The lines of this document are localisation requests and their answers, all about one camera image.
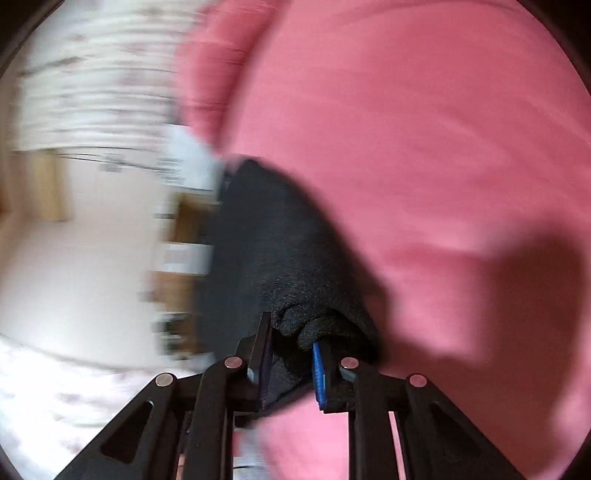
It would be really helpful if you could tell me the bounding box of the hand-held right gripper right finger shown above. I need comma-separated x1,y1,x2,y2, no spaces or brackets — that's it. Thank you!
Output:
312,342,527,480

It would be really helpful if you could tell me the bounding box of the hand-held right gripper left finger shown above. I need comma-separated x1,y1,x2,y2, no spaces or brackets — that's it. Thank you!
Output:
55,313,274,480

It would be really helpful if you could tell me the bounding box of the black knit garment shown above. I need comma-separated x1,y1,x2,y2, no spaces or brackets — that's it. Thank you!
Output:
194,159,382,411

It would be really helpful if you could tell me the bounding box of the brown wooden furniture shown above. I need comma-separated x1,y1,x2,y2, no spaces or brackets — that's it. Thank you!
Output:
152,194,222,361

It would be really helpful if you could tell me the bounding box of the white floral cloth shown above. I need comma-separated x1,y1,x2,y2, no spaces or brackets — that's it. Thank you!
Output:
9,0,222,153
0,335,208,480

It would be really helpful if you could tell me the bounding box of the pink bed sheet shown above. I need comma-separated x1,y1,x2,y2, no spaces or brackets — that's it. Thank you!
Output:
222,0,591,480

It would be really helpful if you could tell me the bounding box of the large pink pillow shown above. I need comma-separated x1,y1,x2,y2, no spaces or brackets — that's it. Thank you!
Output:
175,0,287,155

